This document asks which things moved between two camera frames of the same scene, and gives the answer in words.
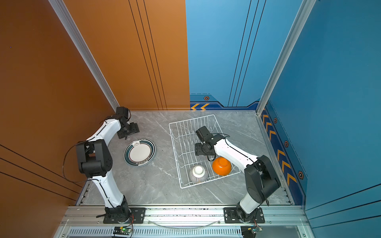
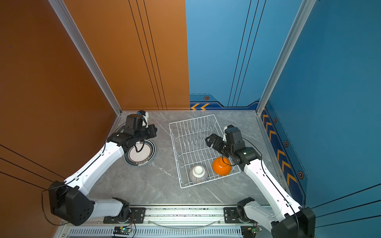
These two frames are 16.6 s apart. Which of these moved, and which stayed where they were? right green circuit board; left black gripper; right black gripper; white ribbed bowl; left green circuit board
Moved: right black gripper; left black gripper
Stayed: white ribbed bowl; right green circuit board; left green circuit board
